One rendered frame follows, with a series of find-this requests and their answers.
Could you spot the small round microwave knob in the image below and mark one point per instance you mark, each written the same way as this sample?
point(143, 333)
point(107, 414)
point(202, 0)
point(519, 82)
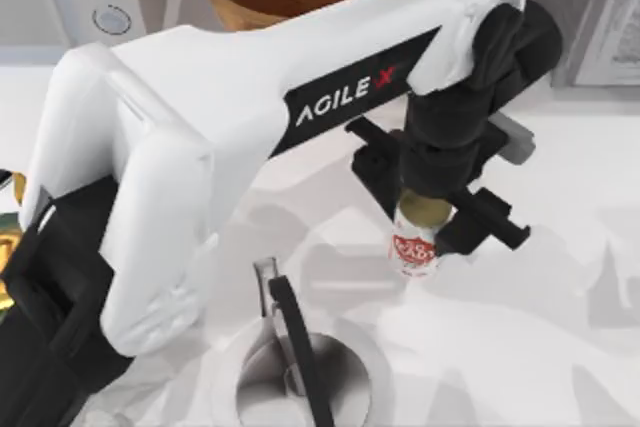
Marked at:
point(111, 18)

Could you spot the red and white can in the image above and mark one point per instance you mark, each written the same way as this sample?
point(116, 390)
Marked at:
point(415, 242)

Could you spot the grey framed panel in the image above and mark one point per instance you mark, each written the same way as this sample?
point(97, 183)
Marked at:
point(615, 17)

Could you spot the gold trophy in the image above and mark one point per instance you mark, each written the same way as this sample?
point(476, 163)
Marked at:
point(9, 247)

